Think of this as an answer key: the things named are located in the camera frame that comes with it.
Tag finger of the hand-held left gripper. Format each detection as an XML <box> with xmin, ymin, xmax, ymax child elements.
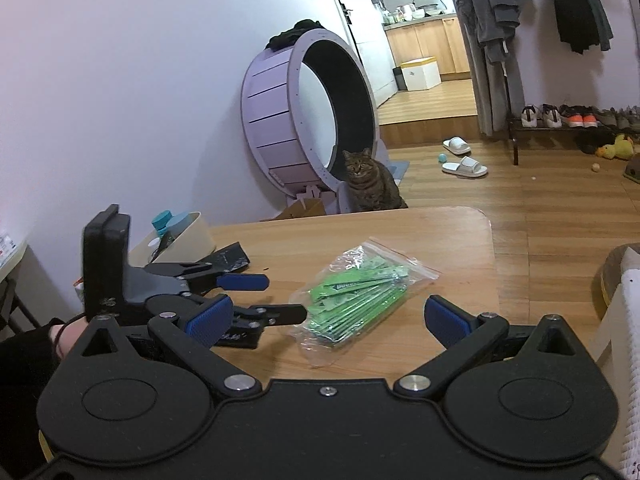
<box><xmin>231</xmin><ymin>303</ymin><xmax>308</xmax><ymax>334</ymax></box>
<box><xmin>145</xmin><ymin>259</ymin><xmax>270</xmax><ymax>294</ymax></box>

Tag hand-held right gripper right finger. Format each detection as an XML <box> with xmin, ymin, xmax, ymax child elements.
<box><xmin>394</xmin><ymin>295</ymin><xmax>599</xmax><ymax>397</ymax></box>

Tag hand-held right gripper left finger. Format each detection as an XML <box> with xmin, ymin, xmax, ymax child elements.
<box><xmin>75</xmin><ymin>294</ymin><xmax>262</xmax><ymax>393</ymax></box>

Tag black packet with white print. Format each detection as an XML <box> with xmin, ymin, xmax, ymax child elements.
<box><xmin>214</xmin><ymin>327</ymin><xmax>262</xmax><ymax>350</ymax></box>

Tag cream plastic container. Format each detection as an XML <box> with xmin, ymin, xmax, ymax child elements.
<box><xmin>129</xmin><ymin>211</ymin><xmax>217</xmax><ymax>267</ymax></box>

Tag zip bag of green sachets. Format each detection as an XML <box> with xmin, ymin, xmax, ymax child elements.
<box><xmin>297</xmin><ymin>237</ymin><xmax>444</xmax><ymax>369</ymax></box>

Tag person's left forearm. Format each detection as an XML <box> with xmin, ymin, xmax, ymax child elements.
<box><xmin>0</xmin><ymin>317</ymin><xmax>65</xmax><ymax>478</ymax></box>

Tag person's left hand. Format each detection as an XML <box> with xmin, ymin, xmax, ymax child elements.
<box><xmin>50</xmin><ymin>320</ymin><xmax>87</xmax><ymax>362</ymax></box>

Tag black foil packet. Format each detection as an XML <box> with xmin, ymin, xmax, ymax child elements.
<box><xmin>199</xmin><ymin>241</ymin><xmax>251</xmax><ymax>274</ymax></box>

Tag teal lidded jar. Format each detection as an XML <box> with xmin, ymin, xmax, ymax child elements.
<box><xmin>151</xmin><ymin>209</ymin><xmax>175</xmax><ymax>235</ymax></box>

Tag brown cardboard box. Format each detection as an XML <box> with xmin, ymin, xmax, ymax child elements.
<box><xmin>272</xmin><ymin>197</ymin><xmax>327</xmax><ymax>222</ymax></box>

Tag grey side table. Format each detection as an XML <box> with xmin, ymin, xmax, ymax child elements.
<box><xmin>0</xmin><ymin>240</ymin><xmax>31</xmax><ymax>333</ymax></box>

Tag tabby cat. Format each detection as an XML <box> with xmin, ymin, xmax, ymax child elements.
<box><xmin>342</xmin><ymin>147</ymin><xmax>409</xmax><ymax>213</ymax></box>

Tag purple cat exercise wheel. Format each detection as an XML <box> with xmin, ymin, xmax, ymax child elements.
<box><xmin>240</xmin><ymin>28</ymin><xmax>382</xmax><ymax>216</ymax></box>

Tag round cat scratcher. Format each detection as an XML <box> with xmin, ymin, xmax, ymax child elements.
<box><xmin>597</xmin><ymin>242</ymin><xmax>640</xmax><ymax>311</ymax></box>

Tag black shoe rack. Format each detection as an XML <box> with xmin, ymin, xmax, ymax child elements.
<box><xmin>506</xmin><ymin>116</ymin><xmax>640</xmax><ymax>167</ymax></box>

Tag yellow duck plush toy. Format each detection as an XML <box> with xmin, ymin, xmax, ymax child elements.
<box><xmin>594</xmin><ymin>133</ymin><xmax>635</xmax><ymax>161</ymax></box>

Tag white foam box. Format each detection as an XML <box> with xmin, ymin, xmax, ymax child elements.
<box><xmin>398</xmin><ymin>57</ymin><xmax>442</xmax><ymax>92</ymax></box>

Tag black cloth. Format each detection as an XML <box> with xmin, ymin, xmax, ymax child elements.
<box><xmin>264</xmin><ymin>18</ymin><xmax>324</xmax><ymax>52</ymax></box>

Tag wooden kitchen cabinet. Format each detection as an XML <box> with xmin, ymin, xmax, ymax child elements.
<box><xmin>384</xmin><ymin>16</ymin><xmax>472</xmax><ymax>77</ymax></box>

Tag grey hanging clothes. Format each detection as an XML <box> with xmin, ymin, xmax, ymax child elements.
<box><xmin>442</xmin><ymin>0</ymin><xmax>525</xmax><ymax>137</ymax></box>

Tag dark hanging clothes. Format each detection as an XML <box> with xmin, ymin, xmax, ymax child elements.
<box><xmin>517</xmin><ymin>0</ymin><xmax>615</xmax><ymax>55</ymax></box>

